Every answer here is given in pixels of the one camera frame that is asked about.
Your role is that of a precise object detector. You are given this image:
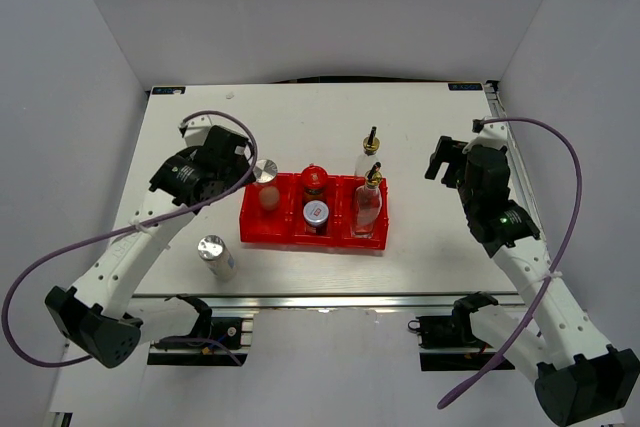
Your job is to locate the silver-lid white shaker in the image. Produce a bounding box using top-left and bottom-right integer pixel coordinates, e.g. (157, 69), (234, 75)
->
(197, 235), (236, 281)

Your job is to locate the blue right corner sticker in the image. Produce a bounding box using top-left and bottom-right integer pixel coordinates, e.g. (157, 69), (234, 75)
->
(447, 82), (484, 92)

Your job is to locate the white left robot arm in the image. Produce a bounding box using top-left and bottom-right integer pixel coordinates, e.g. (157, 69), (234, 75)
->
(45, 125), (255, 368)

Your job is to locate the silver-top white cylinder canister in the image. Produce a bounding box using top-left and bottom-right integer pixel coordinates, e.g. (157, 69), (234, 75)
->
(253, 159), (280, 212)

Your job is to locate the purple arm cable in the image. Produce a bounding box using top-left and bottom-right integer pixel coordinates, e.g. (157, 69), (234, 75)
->
(436, 116), (584, 411)
(1, 110), (259, 367)

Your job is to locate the white-lid brown spice jar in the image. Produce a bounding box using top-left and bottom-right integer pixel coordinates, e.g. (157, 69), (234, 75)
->
(302, 200), (330, 235)

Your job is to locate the red three-compartment tray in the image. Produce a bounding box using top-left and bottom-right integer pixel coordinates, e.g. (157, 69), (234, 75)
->
(239, 173), (389, 251)

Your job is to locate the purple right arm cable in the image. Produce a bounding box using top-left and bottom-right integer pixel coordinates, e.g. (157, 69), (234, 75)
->
(436, 116), (584, 411)

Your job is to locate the red-lid sauce jar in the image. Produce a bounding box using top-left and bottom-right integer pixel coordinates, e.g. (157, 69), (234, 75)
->
(300, 164), (328, 205)

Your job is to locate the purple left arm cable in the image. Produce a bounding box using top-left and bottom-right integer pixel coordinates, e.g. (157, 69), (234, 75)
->
(1, 110), (259, 367)

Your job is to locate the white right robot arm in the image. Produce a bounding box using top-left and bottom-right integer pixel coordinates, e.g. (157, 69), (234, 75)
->
(425, 136), (639, 426)

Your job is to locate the aluminium side rail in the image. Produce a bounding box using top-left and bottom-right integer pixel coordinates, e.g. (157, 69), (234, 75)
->
(484, 80), (547, 243)

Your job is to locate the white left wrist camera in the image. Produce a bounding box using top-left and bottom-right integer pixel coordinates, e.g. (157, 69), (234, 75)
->
(178, 116), (212, 147)

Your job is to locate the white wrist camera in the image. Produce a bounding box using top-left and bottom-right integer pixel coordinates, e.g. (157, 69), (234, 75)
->
(463, 117), (508, 154)
(178, 116), (212, 147)

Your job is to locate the clear glass bottle gold spout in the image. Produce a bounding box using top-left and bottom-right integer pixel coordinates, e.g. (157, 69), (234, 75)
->
(351, 162), (383, 238)

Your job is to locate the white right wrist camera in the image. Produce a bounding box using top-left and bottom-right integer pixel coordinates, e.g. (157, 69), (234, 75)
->
(463, 117), (508, 154)

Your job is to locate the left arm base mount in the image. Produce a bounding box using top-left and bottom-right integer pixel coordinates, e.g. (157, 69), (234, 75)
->
(147, 296), (250, 367)

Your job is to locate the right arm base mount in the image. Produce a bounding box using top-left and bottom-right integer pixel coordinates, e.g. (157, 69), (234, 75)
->
(407, 292), (499, 372)

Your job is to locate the glass bottle with dark sauce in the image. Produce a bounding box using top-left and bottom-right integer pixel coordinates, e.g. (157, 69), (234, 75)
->
(354, 126), (380, 177)

